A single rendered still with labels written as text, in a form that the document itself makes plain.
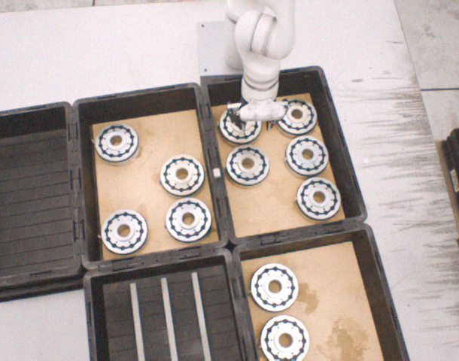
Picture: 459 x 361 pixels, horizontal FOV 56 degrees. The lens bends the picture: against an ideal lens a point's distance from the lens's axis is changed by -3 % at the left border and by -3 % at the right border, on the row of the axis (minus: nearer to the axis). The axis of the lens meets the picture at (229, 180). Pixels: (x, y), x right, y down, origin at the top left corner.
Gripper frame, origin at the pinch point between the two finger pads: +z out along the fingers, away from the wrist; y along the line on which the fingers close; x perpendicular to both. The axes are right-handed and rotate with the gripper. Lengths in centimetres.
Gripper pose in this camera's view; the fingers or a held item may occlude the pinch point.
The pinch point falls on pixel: (255, 125)
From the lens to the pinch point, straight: 106.4
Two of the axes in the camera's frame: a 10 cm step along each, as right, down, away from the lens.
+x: 0.6, 9.2, -3.9
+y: -10.0, 0.6, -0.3
